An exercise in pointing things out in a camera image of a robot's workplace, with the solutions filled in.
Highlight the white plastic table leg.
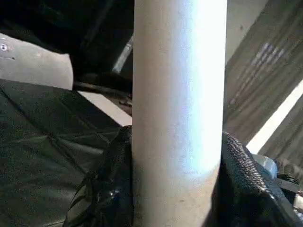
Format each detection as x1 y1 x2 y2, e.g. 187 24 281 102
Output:
131 0 228 227

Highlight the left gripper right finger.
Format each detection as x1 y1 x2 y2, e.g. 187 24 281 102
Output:
204 131 303 227

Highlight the white plastic bag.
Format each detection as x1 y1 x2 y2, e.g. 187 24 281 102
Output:
0 33 74 91

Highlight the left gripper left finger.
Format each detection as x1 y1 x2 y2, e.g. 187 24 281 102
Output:
63 125 134 227

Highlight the small blue device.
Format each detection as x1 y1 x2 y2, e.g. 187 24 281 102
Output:
253 154 279 178

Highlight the black work mat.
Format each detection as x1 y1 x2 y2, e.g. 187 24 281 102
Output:
0 78 125 227

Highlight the flat white board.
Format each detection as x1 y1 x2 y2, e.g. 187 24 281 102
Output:
78 91 133 127

